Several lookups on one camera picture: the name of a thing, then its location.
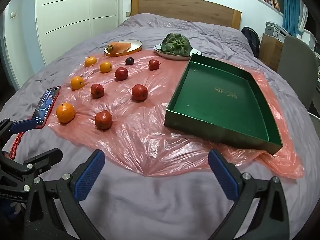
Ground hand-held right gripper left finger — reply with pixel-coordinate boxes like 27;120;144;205
24;149;106;240

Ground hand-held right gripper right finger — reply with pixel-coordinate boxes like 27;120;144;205
208;149;292;240

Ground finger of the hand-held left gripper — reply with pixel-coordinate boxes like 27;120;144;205
17;148;63;175
0;118;37;144

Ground red apple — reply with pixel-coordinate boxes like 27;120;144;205
90;83;105;99
131;84;148;101
95;110;113;130

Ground red-cased smartphone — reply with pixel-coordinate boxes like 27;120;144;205
32;86;62;130

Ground pink plastic sheet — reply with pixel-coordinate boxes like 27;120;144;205
46;49;304;179

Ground carrot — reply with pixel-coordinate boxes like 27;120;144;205
105;42;132;54

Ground white wardrobe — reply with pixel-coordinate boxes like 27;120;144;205
35;0;119;65

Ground dark-rimmed white plate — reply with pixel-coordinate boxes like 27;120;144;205
153;44;202;61

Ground grey chair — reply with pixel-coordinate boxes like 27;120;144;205
276;35;318;110

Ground wooden cabinet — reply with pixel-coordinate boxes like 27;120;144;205
259;33;284;72

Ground orange-rimmed white plate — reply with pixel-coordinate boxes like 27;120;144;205
104;40;143;57

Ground black backpack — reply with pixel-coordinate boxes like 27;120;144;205
241;27;261;57

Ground green bok choy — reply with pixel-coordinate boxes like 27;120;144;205
161;33;192;56

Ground grey storage box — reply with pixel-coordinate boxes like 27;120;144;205
264;22;280;37

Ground white storage box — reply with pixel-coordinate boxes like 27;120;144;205
276;25;292;43

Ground wooden headboard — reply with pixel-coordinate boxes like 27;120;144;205
131;0;242;30

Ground long blue curtain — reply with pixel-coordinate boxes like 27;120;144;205
282;0;304;38

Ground red phone lanyard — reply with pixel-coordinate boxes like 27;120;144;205
9;130;24;159

